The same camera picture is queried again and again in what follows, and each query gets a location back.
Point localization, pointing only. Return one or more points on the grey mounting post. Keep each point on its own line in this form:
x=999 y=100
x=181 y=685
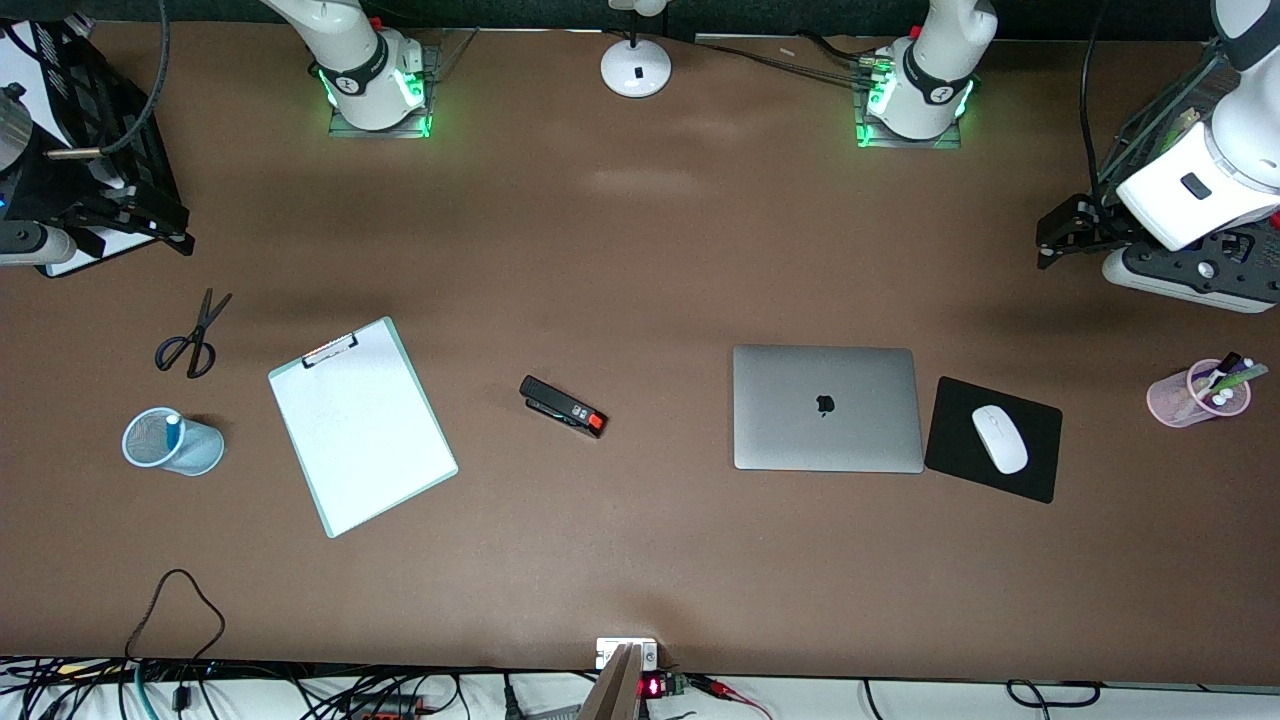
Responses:
x=608 y=690

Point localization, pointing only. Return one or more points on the blue marker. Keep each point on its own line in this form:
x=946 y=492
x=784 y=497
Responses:
x=172 y=435

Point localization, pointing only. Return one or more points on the pink translucent pen cup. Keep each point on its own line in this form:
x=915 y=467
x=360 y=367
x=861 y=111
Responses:
x=1170 y=400

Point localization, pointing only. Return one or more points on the red display module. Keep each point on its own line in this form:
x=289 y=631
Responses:
x=655 y=687

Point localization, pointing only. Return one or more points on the light green highlighter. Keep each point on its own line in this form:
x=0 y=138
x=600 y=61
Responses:
x=1250 y=374

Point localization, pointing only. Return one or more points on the black stapler with red tip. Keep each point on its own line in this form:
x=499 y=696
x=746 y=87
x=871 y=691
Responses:
x=555 y=400

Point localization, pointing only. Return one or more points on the teal clipboard with metal clip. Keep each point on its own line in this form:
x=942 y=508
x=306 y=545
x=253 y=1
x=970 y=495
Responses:
x=423 y=400

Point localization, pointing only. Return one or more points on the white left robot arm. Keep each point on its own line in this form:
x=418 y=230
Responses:
x=935 y=60

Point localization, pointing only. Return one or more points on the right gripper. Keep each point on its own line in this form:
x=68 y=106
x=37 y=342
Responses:
x=45 y=182

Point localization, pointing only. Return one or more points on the white round lamp base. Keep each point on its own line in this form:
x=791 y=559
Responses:
x=636 y=70

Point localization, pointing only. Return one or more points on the black stacked paper tray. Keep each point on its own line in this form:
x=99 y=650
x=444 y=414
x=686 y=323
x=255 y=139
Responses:
x=130 y=120

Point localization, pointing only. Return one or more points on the white paper in tray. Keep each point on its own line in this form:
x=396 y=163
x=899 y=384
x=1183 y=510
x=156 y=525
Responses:
x=100 y=252
x=25 y=65

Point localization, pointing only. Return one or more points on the black mouse pad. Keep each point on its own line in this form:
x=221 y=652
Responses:
x=950 y=450

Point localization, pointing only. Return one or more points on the clear arm base plate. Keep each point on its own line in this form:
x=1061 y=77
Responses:
x=880 y=140
x=440 y=60

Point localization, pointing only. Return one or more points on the white paper sheet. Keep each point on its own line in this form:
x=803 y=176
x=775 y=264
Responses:
x=370 y=440

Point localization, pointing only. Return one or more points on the white socket box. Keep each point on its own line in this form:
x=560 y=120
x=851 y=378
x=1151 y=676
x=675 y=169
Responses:
x=615 y=650

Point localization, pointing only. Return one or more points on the black capped marker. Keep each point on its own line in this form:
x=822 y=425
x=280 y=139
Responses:
x=1228 y=362

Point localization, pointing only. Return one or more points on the light blue mesh pen cup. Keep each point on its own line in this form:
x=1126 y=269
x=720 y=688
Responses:
x=200 y=452

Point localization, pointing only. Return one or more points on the silver laptop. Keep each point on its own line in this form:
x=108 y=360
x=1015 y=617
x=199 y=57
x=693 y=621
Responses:
x=800 y=420

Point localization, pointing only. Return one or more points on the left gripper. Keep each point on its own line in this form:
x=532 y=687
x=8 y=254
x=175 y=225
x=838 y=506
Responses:
x=1099 y=216

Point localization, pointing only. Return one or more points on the white computer mouse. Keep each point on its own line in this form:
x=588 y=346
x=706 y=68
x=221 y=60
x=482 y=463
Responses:
x=1000 y=440

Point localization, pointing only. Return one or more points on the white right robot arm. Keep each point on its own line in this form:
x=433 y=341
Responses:
x=360 y=60

